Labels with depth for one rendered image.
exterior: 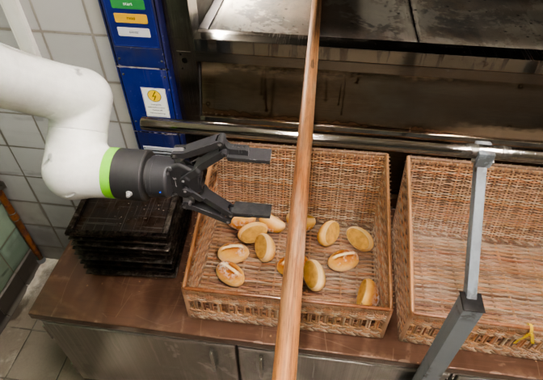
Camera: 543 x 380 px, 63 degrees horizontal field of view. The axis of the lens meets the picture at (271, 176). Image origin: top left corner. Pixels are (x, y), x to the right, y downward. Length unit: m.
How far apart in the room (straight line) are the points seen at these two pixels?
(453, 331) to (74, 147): 0.83
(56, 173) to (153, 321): 0.66
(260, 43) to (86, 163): 0.62
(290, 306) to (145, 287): 0.85
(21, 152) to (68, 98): 1.08
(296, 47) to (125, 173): 0.64
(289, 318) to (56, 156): 0.48
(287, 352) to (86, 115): 0.51
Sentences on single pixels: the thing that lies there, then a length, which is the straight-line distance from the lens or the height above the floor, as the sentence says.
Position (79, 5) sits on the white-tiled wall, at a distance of 1.36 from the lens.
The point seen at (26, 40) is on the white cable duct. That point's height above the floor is 1.15.
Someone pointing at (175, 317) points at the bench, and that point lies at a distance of 1.35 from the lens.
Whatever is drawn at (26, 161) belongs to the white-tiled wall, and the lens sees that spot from 1.88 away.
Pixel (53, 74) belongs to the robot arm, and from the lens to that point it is 0.78.
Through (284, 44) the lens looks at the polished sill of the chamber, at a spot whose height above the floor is 1.18.
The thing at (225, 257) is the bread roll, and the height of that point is 0.62.
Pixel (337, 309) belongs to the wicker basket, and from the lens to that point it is 1.19.
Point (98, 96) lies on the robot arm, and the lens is 0.83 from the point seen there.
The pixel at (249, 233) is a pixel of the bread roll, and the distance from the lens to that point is 1.42.
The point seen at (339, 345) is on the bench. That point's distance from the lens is 1.30.
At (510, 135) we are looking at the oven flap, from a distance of 1.44.
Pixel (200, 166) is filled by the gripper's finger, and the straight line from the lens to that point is 0.75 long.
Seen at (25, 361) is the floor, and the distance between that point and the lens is 2.13.
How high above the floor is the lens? 1.75
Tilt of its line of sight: 44 degrees down
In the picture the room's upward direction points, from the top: straight up
